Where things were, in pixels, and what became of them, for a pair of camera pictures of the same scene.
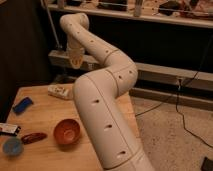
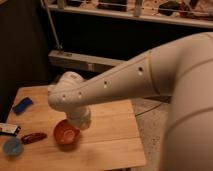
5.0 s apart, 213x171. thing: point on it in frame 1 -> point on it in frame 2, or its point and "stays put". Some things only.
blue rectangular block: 23,105 stays put
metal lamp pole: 51,20 stays put
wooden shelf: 197,13 stays put
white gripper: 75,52 -> 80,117
